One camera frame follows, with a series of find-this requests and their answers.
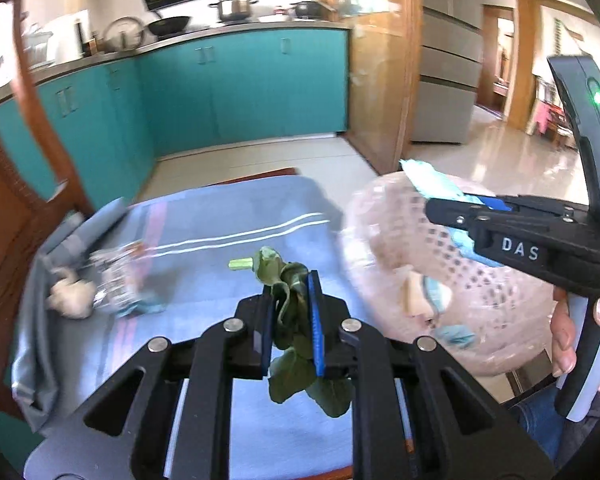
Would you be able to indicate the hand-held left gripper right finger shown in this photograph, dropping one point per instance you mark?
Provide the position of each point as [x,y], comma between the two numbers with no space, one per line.
[316,320]

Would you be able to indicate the light blue crumpled paper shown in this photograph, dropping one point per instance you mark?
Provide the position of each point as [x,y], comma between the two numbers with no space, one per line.
[455,336]

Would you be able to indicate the black wok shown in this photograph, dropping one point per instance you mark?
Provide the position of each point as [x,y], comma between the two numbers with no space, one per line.
[170,24]

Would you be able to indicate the blue striped cloth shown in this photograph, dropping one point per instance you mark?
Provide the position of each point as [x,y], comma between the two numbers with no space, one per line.
[205,220]

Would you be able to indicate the crumpled white tissue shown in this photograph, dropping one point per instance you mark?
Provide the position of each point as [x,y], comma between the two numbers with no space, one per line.
[72,300]

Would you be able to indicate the grey refrigerator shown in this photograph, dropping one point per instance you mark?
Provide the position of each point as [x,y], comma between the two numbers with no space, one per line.
[445,85]

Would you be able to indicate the person's right hand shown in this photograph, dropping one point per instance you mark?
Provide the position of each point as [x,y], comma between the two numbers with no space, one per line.
[562,335]

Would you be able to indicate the steel cooking pot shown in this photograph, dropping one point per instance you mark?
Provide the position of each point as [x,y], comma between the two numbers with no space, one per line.
[235,7]

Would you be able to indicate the grey cloth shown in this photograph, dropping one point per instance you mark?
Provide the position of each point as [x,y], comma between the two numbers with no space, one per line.
[35,360]

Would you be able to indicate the white kitchen appliance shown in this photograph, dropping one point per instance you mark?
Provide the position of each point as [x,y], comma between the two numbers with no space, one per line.
[65,37]

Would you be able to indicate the dark bottle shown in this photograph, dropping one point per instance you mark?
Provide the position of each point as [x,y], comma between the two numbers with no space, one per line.
[82,37]

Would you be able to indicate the person's jeans leg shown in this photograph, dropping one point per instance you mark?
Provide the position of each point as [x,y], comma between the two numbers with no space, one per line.
[535,415]

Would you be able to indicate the pink plastic basket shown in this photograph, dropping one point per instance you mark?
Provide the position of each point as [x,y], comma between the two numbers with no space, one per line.
[380,220]

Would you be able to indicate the teal kitchen cabinets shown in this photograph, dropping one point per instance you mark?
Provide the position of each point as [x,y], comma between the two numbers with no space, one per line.
[255,85]

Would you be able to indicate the small green stem piece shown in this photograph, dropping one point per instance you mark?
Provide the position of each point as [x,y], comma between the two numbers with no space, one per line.
[240,263]

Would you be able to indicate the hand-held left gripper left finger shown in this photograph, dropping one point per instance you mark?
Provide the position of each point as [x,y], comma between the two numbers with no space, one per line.
[266,330]

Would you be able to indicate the green vegetable leaf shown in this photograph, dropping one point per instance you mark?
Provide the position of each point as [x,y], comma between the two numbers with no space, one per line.
[290,375]

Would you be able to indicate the black cooking pot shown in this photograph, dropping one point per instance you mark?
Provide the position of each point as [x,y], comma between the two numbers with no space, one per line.
[310,9]

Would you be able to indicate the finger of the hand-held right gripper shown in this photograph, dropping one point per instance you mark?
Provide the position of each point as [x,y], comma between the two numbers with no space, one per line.
[450,212]
[497,203]

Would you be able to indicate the wooden framed glass door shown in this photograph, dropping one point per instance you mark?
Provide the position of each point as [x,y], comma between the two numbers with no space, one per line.
[380,85]

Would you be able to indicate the light blue face mask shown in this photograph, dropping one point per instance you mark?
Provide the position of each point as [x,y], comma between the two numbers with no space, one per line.
[430,180]

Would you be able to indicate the white and teal cup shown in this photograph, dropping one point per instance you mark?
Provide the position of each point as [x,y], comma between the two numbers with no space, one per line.
[420,300]

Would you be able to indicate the white dish rack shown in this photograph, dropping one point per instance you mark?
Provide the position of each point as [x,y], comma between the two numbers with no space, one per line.
[37,47]

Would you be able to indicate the carved wooden chair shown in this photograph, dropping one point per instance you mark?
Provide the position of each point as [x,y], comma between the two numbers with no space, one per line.
[10,185]

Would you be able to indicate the wooden doorway frame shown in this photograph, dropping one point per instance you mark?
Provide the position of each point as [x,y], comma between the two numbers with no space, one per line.
[525,60]

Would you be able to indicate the clear crinkled plastic wrapper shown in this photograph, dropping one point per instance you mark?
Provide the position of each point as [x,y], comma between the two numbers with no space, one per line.
[115,275]

